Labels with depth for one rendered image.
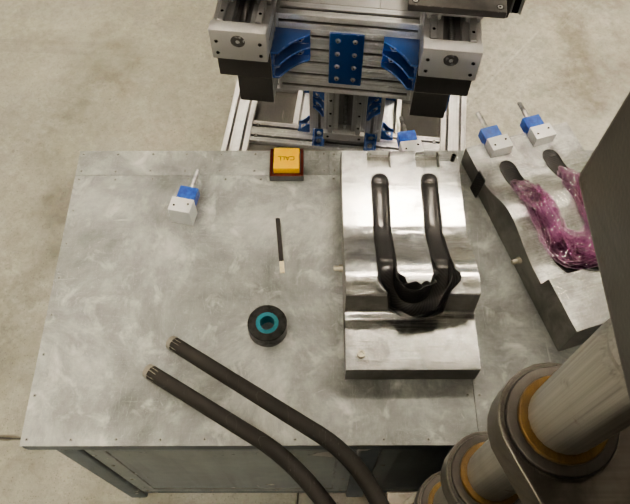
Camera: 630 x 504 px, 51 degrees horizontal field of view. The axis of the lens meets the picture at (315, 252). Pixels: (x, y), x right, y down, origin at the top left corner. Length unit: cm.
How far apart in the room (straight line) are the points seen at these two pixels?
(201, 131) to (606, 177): 245
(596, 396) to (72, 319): 119
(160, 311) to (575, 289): 84
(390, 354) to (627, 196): 103
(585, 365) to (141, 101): 254
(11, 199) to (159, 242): 129
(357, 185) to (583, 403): 104
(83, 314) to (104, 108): 153
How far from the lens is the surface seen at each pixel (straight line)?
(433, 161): 155
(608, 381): 45
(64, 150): 280
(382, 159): 153
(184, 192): 153
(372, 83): 186
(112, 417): 139
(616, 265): 33
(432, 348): 133
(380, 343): 132
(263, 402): 126
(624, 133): 32
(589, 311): 139
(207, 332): 141
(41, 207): 268
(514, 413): 59
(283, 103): 250
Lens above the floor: 209
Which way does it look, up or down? 61 degrees down
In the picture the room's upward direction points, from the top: straight up
